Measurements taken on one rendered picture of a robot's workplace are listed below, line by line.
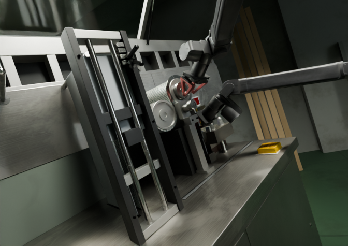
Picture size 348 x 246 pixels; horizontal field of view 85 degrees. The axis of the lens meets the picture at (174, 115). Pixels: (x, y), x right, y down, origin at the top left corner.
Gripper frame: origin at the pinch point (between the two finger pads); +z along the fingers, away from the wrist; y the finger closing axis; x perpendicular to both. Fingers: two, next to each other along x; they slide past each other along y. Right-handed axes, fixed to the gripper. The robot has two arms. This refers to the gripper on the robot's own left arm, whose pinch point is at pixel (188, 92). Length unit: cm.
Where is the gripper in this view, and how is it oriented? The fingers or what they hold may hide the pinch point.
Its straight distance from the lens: 80.5
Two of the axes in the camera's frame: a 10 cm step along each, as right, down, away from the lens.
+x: -6.6, -6.1, 4.3
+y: 6.8, -2.6, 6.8
